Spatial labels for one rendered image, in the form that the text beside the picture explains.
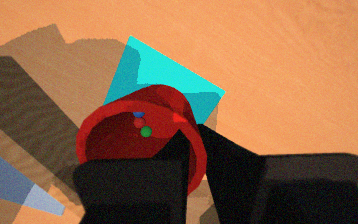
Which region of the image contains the red cup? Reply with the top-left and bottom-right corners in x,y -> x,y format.
76,84 -> 207,196

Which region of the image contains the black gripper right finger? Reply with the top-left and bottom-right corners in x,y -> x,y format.
197,124 -> 358,224

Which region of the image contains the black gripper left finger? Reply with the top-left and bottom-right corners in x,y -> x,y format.
72,129 -> 190,224

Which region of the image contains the blue marble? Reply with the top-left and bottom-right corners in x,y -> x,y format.
133,112 -> 145,118

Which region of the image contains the green marble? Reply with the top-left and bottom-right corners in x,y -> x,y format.
140,126 -> 152,137

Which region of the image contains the red marble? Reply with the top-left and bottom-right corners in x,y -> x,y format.
134,117 -> 146,128

